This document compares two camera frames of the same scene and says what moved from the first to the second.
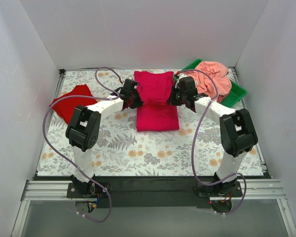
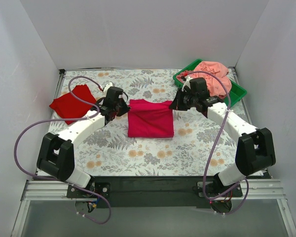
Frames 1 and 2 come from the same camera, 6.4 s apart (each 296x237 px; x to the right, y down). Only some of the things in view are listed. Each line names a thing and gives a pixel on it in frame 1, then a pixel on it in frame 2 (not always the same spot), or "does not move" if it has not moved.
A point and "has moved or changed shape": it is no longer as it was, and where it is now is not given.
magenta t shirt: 155,114 has moved or changed shape
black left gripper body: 134,99 → 121,108
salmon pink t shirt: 218,72 does not move
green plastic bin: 237,93 does not move
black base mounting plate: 154,192 does not move
